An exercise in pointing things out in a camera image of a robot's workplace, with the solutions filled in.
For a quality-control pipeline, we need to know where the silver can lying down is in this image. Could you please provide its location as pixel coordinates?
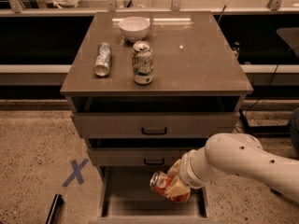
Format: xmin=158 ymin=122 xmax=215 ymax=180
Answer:
xmin=94 ymin=43 xmax=111 ymax=77

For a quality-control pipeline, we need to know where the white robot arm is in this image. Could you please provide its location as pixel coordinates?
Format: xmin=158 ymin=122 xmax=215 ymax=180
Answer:
xmin=165 ymin=133 xmax=299 ymax=203

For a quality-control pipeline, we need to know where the black stand leg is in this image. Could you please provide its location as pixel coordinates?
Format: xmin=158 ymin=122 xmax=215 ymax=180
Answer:
xmin=239 ymin=108 xmax=251 ymax=134

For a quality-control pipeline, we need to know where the grey three-drawer cabinet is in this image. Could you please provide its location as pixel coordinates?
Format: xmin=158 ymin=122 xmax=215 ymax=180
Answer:
xmin=60 ymin=10 xmax=254 ymax=224

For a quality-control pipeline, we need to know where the upright green white soda can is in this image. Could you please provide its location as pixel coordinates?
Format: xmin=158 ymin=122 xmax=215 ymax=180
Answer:
xmin=132 ymin=41 xmax=154 ymax=85

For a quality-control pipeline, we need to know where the open bottom drawer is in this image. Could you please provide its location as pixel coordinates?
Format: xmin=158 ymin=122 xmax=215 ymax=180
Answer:
xmin=88 ymin=165 xmax=220 ymax=224

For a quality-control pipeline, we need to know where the white ceramic bowl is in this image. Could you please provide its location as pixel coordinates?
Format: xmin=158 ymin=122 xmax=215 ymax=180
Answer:
xmin=119 ymin=17 xmax=150 ymax=42

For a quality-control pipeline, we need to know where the black bar lower left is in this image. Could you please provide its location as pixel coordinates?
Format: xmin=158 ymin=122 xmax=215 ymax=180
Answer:
xmin=45 ymin=194 xmax=64 ymax=224

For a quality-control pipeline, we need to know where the drawer with black handle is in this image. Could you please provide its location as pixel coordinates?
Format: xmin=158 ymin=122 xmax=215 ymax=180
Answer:
xmin=88 ymin=138 xmax=207 ymax=166
xmin=67 ymin=96 xmax=240 ymax=139

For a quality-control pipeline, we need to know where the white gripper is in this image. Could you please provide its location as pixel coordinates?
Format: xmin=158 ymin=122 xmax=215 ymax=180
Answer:
xmin=164 ymin=148 xmax=215 ymax=197

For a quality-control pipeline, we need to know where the middle drawer with black handle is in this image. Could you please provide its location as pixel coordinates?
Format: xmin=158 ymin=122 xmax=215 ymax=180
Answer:
xmin=88 ymin=138 xmax=207 ymax=166

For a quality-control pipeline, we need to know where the blue tape cross mark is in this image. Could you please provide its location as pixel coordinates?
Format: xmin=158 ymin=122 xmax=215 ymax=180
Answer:
xmin=63 ymin=159 xmax=89 ymax=188

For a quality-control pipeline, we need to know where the top drawer with black handle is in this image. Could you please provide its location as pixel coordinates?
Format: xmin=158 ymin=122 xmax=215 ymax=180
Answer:
xmin=67 ymin=96 xmax=240 ymax=139

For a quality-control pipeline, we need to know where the red coke can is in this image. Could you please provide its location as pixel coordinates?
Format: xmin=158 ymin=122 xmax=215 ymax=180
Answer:
xmin=149 ymin=172 xmax=191 ymax=203

